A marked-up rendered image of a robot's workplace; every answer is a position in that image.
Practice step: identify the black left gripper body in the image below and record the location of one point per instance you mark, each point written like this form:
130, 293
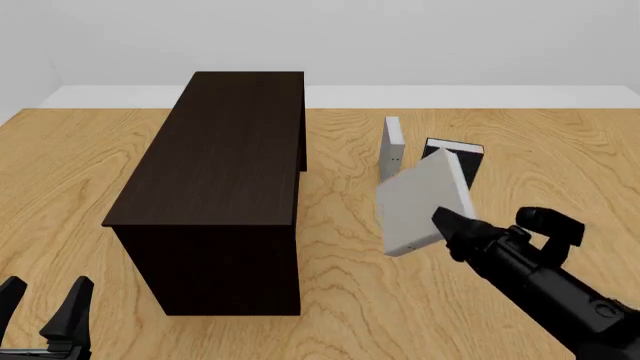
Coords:
45, 353

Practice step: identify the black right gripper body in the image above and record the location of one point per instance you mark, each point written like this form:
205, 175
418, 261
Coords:
507, 255

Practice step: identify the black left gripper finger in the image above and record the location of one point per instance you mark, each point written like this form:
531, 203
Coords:
9, 296
70, 315

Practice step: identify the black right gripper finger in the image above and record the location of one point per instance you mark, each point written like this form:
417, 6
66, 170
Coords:
467, 224
465, 249

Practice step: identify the light grey thick book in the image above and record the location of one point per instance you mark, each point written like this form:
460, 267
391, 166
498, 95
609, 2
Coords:
417, 202

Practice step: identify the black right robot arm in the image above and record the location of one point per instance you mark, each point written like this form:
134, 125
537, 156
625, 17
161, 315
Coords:
575, 303

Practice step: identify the black book with white pages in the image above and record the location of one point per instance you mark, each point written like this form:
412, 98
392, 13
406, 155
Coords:
470, 168

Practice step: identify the white book with thin spine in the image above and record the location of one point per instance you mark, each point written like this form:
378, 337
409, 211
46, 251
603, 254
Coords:
391, 150

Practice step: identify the dark brown wooden cabinet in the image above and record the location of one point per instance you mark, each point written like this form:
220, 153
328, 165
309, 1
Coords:
220, 157

